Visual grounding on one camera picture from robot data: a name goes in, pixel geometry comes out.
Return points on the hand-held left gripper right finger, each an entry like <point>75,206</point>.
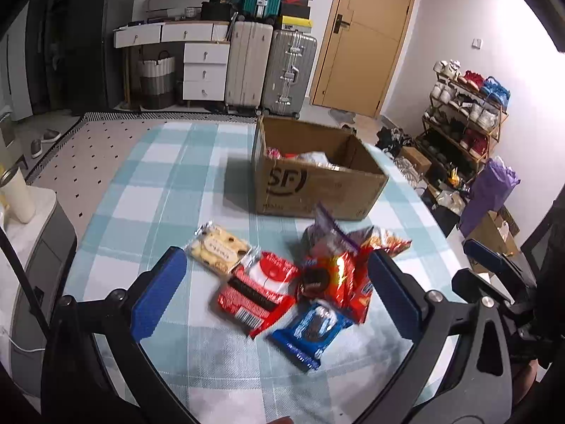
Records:
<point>393,296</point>

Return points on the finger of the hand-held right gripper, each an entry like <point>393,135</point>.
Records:
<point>485,254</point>
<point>476,285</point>

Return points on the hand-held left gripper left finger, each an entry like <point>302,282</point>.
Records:
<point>159,293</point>

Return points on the orange red chip bag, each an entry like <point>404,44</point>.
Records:
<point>388,240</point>

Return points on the yellow biscuit packet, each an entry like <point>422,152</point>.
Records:
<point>218,249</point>

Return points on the blue cookie packet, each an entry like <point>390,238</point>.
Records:
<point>309,331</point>

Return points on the clear zip bag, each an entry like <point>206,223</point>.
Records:
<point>324,234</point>

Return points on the brown cardboard box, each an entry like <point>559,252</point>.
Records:
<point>318,185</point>

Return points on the person's right forearm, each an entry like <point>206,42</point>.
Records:
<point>525,382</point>

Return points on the open cardboard box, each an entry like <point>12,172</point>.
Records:
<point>490,234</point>

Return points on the red cookie packet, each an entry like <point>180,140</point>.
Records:
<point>342,285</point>

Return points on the purple bag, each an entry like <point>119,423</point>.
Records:
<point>490,194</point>

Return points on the red white snack packet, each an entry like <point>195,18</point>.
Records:
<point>256,300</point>

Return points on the checked tablecloth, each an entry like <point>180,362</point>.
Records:
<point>176,185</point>

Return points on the small cardboard box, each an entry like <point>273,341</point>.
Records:
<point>417,158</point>

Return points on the wooden shoe rack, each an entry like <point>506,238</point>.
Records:
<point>496,134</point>

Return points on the grey white appliance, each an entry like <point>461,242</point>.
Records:
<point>39,274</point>

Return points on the thin black pole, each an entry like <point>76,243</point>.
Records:
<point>26,282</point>

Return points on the rows of shoes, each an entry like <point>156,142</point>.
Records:
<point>476,115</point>

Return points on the black shoes pile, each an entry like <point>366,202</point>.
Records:
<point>393,139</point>

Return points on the dotted floor rug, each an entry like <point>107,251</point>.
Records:
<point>88,154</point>

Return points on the clear plastic packet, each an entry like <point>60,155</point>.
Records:
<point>315,158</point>

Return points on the white tumbler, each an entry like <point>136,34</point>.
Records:
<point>15,198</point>

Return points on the grey door mat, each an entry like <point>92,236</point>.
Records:
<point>343,116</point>

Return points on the grey shoe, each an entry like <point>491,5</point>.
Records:
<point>50,135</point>
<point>36,148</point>

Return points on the striped laundry basket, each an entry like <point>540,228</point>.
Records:
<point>155,81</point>

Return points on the white drawer cabinet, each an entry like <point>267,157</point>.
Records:
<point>205,70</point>

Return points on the beige suitcase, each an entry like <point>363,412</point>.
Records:
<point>247,66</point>

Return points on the wooden door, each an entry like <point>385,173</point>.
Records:
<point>366,39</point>

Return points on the silver suitcase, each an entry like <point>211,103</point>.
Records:
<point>289,73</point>

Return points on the white desk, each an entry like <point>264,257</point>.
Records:
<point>176,31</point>

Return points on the dark wardrobe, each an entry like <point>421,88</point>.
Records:
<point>79,35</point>

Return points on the yellow box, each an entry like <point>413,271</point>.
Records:
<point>295,22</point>

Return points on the black bag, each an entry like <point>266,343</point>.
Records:
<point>218,2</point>

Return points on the wall switch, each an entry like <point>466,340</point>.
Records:
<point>476,43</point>

